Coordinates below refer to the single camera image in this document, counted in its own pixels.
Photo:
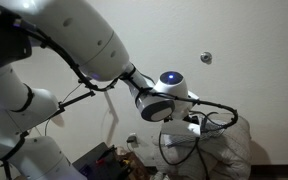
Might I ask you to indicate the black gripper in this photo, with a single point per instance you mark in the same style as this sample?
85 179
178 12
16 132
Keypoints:
196 119

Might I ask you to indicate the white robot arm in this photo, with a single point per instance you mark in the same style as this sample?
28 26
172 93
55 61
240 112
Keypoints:
79 35

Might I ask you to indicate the striped cloth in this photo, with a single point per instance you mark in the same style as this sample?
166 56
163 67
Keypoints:
210 130

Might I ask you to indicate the black case on floor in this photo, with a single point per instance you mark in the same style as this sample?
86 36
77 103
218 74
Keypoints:
101 163

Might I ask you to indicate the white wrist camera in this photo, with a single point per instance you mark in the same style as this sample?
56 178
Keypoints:
180 128

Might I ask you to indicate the round metal wall fixture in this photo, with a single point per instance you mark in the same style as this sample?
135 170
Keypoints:
206 57

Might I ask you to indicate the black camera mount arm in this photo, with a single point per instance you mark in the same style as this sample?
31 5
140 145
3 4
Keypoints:
74 100

